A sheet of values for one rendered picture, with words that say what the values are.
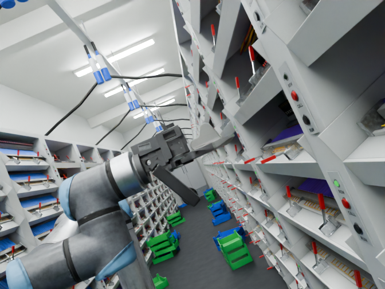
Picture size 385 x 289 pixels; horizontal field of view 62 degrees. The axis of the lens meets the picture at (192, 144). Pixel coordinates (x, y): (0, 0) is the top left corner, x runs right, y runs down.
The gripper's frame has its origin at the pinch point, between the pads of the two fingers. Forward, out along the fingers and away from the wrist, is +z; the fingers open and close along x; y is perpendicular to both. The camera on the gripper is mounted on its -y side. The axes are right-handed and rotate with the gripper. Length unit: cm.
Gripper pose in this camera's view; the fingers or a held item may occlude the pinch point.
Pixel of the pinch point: (228, 140)
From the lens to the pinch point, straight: 69.3
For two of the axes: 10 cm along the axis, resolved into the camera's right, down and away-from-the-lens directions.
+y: -4.0, -9.1, 0.6
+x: 0.2, 0.6, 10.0
